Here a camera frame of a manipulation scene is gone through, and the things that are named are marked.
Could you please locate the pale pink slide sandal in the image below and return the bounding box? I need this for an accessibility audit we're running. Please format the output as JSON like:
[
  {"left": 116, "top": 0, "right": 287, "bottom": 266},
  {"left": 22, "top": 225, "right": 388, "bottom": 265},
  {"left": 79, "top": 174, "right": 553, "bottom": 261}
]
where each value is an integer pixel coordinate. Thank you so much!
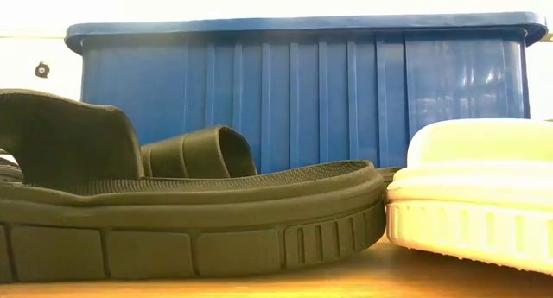
[{"left": 385, "top": 118, "right": 553, "bottom": 276}]

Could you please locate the blue plastic bin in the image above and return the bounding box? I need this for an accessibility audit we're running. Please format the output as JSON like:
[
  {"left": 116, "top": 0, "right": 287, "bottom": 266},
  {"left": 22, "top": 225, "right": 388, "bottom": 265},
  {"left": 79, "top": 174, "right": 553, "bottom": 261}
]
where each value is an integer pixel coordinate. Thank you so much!
[{"left": 64, "top": 11, "right": 549, "bottom": 174}]

